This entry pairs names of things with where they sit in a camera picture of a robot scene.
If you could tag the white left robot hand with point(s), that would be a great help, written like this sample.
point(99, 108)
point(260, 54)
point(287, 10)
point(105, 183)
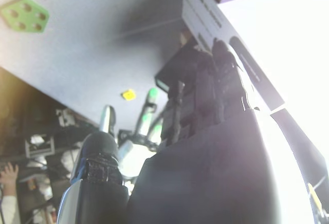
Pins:
point(205, 170)

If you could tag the person's hand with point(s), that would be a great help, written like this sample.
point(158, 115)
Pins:
point(9, 174)

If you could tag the white book black rounded shape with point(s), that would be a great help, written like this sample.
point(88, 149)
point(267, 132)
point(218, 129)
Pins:
point(205, 10)

